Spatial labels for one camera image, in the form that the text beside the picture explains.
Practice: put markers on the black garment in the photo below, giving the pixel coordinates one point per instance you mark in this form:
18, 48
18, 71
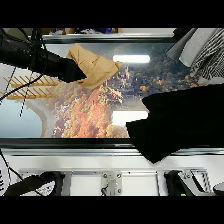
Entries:
180, 123

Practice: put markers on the tan garment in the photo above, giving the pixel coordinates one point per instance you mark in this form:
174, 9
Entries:
95, 68

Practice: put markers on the grey garment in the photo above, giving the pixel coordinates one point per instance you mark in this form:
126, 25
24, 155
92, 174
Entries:
191, 46

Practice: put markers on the striped garment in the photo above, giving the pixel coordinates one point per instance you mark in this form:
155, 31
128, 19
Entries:
210, 60

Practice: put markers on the silver frame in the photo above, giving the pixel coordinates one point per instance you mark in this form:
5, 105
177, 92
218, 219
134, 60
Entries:
100, 156

